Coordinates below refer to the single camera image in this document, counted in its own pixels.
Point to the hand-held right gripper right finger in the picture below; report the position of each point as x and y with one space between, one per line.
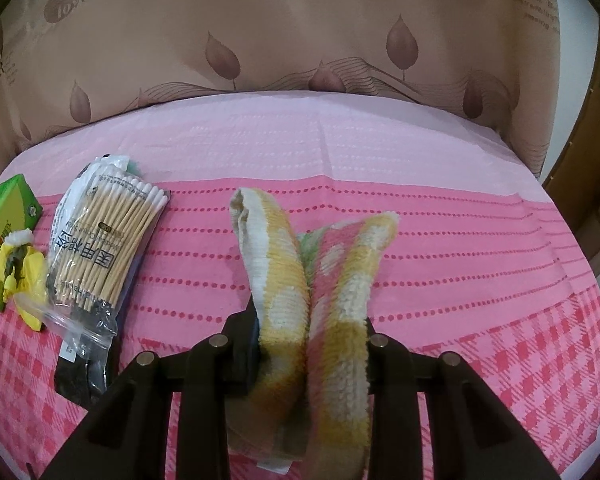
380 360

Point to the black plastic packet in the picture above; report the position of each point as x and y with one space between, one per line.
80 380

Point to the beige leaf print curtain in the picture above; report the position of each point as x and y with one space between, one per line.
280 35

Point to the bag of cotton swabs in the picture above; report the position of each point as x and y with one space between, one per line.
105 230

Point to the green tissue pack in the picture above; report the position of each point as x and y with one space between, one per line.
10 205

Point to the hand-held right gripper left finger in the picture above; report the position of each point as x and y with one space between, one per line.
240 355

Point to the yellow plush toy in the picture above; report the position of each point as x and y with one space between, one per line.
30 270

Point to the wooden door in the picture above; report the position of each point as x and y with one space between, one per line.
595 185

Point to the yellow checked towel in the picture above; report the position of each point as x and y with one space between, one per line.
280 260

